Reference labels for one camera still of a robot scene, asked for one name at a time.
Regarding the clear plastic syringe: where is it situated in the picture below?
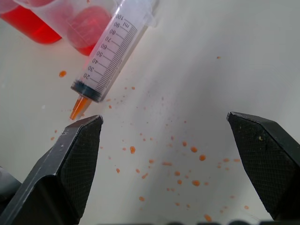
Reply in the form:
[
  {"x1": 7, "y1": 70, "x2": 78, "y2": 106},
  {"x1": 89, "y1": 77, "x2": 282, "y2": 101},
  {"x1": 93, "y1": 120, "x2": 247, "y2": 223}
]
[{"x1": 69, "y1": 0, "x2": 158, "y2": 121}]

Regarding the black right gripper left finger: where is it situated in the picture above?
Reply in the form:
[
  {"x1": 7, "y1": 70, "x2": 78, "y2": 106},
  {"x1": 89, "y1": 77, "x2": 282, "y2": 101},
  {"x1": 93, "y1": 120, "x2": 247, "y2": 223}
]
[{"x1": 0, "y1": 114, "x2": 104, "y2": 225}]

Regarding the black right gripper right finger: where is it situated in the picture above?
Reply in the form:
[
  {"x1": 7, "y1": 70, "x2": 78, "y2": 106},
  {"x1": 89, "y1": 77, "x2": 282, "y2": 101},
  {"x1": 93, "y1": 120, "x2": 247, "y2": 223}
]
[{"x1": 226, "y1": 111, "x2": 300, "y2": 221}]

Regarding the glass beaker with red liquid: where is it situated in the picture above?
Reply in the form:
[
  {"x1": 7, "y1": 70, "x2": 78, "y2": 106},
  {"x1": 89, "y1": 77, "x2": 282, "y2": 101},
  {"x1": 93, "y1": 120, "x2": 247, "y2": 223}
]
[{"x1": 67, "y1": 5, "x2": 112, "y2": 57}]

